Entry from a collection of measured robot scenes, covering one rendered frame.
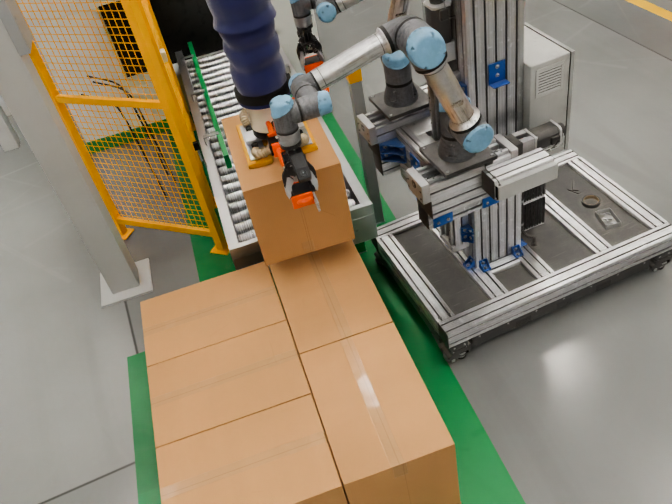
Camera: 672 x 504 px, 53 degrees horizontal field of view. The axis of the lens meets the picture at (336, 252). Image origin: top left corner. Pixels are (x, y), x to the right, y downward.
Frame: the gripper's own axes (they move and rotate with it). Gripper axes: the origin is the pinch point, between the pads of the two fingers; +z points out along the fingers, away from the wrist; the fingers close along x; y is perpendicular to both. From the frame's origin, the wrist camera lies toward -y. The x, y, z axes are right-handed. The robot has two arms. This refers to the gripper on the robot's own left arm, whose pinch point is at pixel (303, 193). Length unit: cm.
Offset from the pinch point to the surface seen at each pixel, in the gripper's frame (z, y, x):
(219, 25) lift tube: -43, 55, 10
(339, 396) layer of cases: 66, -35, 8
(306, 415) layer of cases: 67, -39, 22
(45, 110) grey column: 0, 123, 96
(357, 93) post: 32, 113, -50
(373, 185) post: 90, 114, -51
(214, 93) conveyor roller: 64, 223, 19
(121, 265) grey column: 100, 124, 97
